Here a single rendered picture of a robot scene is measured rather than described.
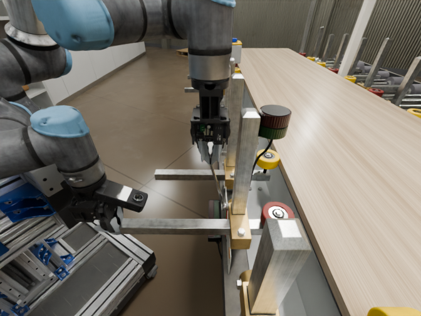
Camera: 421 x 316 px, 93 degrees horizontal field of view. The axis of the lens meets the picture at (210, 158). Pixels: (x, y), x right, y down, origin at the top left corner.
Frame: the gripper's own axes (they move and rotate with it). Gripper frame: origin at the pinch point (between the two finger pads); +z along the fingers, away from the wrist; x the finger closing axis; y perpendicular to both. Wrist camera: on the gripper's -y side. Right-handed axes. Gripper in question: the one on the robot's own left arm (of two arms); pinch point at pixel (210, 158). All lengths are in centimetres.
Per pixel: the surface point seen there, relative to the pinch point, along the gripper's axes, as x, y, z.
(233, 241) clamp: 5.9, 13.1, 15.9
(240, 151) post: 6.5, 5.9, -6.1
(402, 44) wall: 448, -500, 39
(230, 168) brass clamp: 7.3, -17.7, 18.3
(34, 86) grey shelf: -225, -214, 48
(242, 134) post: 6.4, 5.9, -10.3
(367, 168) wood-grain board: 52, -11, 12
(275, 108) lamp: 12.7, 3.6, -14.7
